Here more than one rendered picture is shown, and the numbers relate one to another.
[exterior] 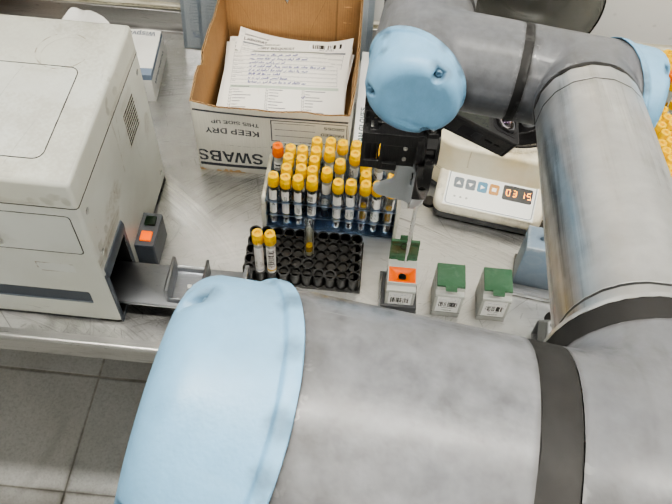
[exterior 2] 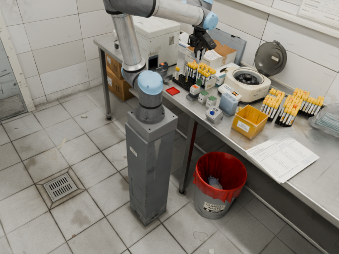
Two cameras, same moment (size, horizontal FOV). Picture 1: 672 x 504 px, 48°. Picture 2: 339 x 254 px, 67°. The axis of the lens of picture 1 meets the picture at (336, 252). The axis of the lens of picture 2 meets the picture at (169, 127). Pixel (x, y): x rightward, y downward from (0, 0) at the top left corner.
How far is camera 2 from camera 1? 1.06 m
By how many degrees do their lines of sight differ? 31
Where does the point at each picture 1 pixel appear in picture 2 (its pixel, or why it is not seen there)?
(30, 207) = (143, 36)
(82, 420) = not seen: hidden behind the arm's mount
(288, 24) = (221, 52)
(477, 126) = (205, 40)
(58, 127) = (155, 27)
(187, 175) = (180, 65)
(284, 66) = (213, 57)
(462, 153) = (228, 78)
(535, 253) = (223, 96)
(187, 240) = (169, 71)
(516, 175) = (236, 88)
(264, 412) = not seen: outside the picture
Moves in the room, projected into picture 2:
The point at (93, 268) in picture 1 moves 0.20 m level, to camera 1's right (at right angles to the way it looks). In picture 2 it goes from (147, 55) to (167, 68)
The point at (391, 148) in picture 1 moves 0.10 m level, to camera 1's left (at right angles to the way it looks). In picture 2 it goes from (192, 41) to (179, 35)
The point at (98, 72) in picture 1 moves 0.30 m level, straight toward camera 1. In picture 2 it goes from (168, 25) to (147, 42)
